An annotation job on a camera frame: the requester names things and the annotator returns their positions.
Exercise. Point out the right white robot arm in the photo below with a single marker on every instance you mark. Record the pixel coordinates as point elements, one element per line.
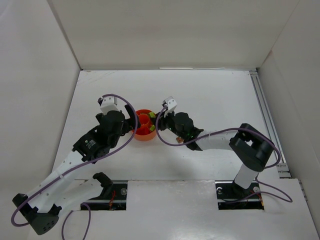
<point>250,146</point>

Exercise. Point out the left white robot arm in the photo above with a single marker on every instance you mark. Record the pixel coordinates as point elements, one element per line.
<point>43,206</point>

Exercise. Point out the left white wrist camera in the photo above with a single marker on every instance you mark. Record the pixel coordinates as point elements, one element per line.
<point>108,103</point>

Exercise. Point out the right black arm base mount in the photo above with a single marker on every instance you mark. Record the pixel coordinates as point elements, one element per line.
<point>230,196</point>

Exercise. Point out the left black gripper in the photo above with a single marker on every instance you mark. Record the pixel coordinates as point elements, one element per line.
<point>128,120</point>

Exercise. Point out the lime green long lego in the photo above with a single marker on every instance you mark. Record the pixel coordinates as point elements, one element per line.
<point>152,128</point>

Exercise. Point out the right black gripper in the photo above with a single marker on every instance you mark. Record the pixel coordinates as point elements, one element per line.
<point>162,122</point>

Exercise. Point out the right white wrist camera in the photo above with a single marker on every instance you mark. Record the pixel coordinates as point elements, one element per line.
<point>169,105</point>

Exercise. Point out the orange round divided container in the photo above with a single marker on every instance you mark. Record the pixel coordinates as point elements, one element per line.
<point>143,133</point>

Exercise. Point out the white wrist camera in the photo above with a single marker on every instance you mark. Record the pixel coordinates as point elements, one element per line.
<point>169,105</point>
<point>108,103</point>

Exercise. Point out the lime green square lego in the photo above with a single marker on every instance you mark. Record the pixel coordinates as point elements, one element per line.
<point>151,115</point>

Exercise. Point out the brown studded lego plate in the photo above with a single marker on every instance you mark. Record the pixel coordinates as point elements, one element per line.
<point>179,140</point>

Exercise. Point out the aluminium rail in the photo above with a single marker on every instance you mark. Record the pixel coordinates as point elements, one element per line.
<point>282,167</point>

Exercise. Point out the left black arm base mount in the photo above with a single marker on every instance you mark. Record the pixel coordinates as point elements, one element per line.
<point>113,196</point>

